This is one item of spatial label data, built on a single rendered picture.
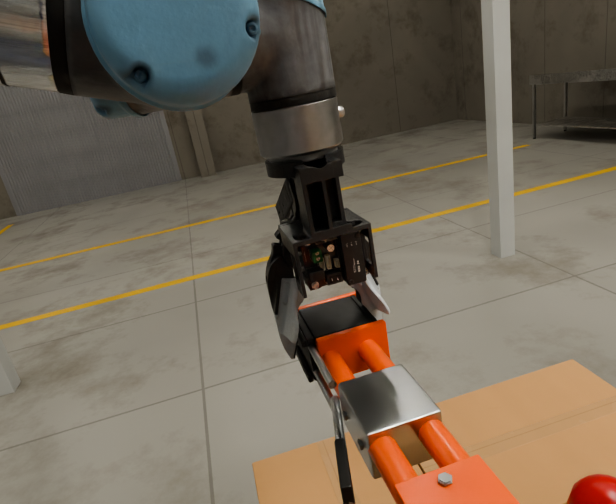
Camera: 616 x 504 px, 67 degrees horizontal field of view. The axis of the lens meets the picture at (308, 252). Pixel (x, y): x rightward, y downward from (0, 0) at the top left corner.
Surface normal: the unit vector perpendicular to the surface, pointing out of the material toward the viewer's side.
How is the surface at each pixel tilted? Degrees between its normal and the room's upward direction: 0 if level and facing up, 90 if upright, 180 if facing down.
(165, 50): 90
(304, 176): 90
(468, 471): 0
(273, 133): 91
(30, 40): 116
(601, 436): 0
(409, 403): 0
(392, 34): 90
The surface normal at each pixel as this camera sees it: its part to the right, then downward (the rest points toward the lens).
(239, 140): 0.25, 0.29
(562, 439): -0.18, -0.92
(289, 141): -0.18, 0.39
